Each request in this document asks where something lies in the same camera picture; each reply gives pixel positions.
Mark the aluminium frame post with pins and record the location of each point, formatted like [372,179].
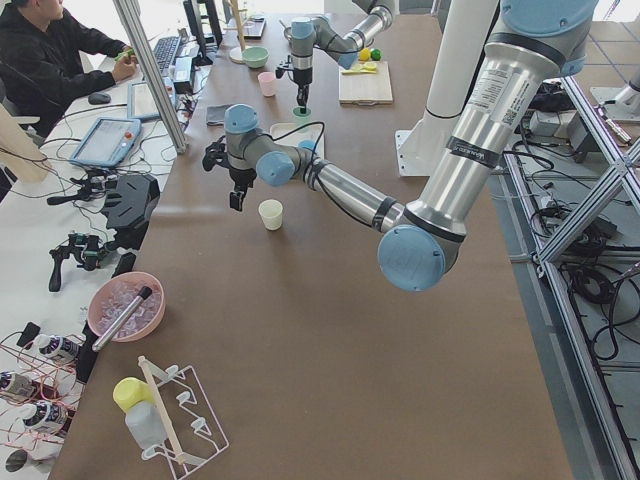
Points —
[129,14]

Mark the copper wire bottle rack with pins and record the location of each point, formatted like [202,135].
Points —
[27,377]

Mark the pale grey cup on rack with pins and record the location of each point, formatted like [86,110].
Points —
[145,425]

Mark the bamboo cutting board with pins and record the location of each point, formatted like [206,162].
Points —
[366,89]

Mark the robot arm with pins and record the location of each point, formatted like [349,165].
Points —
[315,32]
[493,57]

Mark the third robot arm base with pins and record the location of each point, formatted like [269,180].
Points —
[621,104]

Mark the wooden rack handle bar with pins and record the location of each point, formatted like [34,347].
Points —
[148,368]

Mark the white wire cup rack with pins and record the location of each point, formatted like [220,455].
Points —
[194,419]

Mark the pink cup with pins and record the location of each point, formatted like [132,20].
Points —
[267,83]

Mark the black hand-held gripper device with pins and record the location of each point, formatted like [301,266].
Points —
[88,250]

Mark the mint green cup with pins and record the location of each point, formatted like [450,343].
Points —
[301,115]

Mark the metal muddler in bowl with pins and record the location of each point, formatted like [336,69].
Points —
[143,294]

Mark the grey folded cloth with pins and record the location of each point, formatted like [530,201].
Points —
[215,114]

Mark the cream rabbit tray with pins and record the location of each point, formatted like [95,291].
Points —
[288,134]

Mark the cream white cup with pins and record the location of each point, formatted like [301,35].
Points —
[271,214]

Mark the blue teach pendant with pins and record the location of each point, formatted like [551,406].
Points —
[140,103]
[107,143]

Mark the light blue cup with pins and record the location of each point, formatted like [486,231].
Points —
[308,145]

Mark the purple label bottle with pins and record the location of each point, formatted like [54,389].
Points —
[45,417]
[59,349]

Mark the black keyboard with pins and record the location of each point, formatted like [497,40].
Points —
[165,51]

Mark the whole yellow lemon left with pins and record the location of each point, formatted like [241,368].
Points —
[364,55]

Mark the black leader arm handle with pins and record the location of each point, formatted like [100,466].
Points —
[129,201]

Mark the purple label bottle upper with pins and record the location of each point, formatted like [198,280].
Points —
[59,349]

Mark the black computer mouse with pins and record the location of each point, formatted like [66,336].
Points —
[99,98]

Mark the seated person black hoodie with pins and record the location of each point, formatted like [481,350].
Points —
[49,59]

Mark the mint green bowl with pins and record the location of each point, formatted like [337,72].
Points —
[255,57]

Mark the green lime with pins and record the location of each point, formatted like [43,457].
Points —
[375,54]

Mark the yellow-green cup on rack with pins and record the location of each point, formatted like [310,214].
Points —
[130,391]

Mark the wooden mug tree stand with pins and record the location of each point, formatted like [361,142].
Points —
[236,54]

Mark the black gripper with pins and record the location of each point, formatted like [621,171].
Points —
[241,176]
[302,78]

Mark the purple label bottle lower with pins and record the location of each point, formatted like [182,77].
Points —
[45,417]

